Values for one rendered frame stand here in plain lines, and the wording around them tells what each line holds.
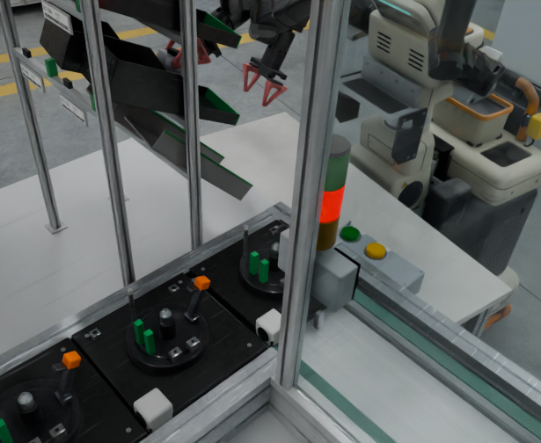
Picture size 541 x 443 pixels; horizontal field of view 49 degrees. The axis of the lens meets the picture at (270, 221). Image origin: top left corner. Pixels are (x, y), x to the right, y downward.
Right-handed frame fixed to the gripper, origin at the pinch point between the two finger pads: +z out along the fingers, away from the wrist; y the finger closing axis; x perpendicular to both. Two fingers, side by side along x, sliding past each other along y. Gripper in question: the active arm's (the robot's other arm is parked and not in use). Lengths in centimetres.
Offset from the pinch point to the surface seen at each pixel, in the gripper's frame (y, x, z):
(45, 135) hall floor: -192, 110, 52
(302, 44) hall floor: -234, 198, -127
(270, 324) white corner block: 53, 21, 18
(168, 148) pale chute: 20.3, 2.3, 12.4
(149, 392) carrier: 55, 11, 39
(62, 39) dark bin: 3.6, -18.4, 15.7
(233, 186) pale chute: 19.6, 21.6, 5.8
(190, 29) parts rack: 24.0, -17.0, -1.5
